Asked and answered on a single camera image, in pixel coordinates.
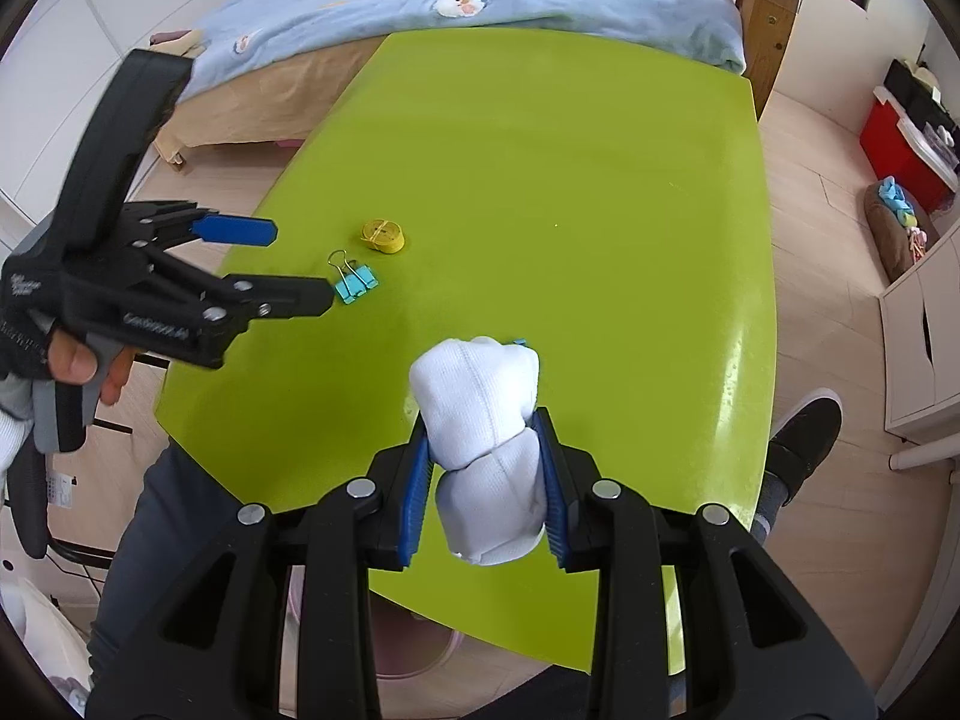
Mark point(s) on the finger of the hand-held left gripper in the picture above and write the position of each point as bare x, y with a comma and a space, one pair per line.
292, 296
232, 230

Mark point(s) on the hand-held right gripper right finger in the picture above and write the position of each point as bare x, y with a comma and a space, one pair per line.
553, 510

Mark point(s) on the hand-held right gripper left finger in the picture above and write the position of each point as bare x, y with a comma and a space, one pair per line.
416, 495

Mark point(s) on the white sock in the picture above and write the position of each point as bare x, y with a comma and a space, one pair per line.
480, 405

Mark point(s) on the pink waste bin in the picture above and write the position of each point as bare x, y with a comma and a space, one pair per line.
405, 652

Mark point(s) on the person's left hand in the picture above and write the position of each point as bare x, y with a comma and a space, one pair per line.
75, 364

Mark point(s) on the yellow rolled tape measure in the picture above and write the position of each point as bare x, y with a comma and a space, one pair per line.
384, 235

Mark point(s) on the beige folded towel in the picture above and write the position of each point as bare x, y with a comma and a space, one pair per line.
176, 41

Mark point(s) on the beige bed sheet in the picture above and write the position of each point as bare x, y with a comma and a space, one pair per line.
262, 97

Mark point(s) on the white wardrobe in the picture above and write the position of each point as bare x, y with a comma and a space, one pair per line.
75, 15

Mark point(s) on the person's black shoe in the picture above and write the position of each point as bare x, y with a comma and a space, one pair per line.
806, 435

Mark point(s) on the person's left leg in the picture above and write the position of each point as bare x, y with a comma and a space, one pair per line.
150, 532

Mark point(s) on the white pole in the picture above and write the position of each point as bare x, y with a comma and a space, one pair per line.
922, 457

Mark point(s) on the white drawer dresser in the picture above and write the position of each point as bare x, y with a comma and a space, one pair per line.
919, 360

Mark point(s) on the brown floor basket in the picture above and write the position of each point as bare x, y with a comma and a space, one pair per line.
889, 240

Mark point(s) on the light blue toy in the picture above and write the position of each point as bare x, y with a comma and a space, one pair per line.
895, 199

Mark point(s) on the red storage box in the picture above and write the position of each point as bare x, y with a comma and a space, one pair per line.
896, 146

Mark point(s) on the bed with blue blanket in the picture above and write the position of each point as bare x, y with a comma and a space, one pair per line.
769, 45

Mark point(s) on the black bag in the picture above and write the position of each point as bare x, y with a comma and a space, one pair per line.
911, 90

